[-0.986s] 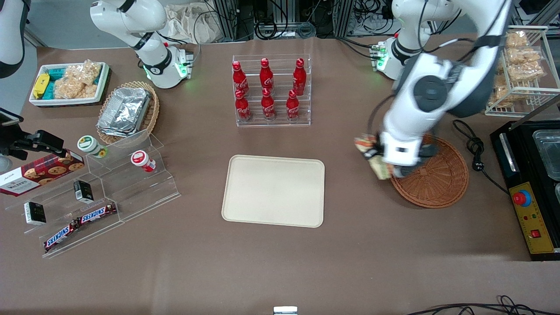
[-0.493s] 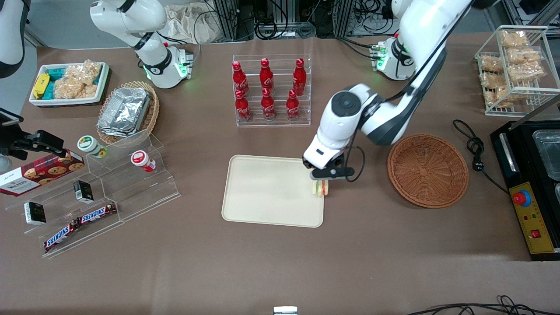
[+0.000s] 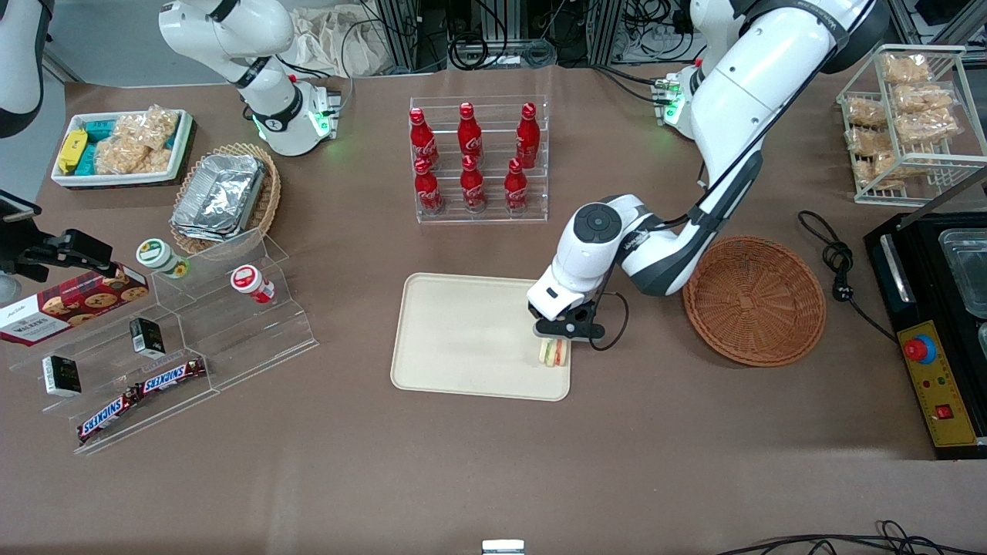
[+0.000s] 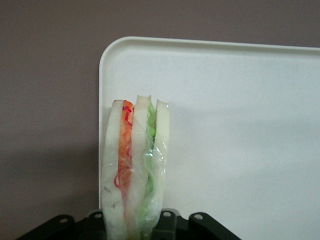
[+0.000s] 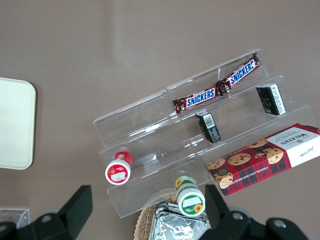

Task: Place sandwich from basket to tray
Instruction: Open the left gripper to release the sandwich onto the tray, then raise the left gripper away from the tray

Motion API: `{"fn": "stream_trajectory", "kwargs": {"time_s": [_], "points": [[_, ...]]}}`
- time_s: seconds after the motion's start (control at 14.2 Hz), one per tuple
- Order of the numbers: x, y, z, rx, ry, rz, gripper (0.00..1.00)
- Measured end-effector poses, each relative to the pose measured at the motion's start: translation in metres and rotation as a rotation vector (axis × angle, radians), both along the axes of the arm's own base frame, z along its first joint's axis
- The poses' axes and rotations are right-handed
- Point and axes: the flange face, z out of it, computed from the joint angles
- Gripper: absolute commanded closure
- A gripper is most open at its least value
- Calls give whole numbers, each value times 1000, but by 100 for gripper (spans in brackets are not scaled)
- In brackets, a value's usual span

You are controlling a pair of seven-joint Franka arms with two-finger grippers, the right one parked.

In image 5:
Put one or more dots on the clear acrylic bottle rack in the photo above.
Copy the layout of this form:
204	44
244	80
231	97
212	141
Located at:
15	215

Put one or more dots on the stacked aluminium foil containers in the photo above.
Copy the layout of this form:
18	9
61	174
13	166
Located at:
175	225

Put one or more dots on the small black carton box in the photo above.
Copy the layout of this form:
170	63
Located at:
271	100
208	127

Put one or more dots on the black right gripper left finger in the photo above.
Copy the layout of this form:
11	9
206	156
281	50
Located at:
75	212

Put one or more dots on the red lid white jar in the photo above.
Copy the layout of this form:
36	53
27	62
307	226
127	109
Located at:
118	172

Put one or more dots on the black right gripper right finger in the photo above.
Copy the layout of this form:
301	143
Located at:
220	217

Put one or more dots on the oval wicker basket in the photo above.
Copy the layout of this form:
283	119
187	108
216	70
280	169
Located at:
145	225

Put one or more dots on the clear acrylic step stand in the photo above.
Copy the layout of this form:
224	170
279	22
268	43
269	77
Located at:
240	125
150	150

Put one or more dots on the green lid white jar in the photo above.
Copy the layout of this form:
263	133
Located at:
191	200

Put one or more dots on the Snickers chocolate bar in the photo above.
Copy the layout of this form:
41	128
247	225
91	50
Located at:
200	98
241	73

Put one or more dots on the beige rectangular tray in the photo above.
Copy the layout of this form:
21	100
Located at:
15	125

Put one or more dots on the red tartan Walkers cookie box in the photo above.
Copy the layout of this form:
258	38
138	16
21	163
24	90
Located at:
262	160

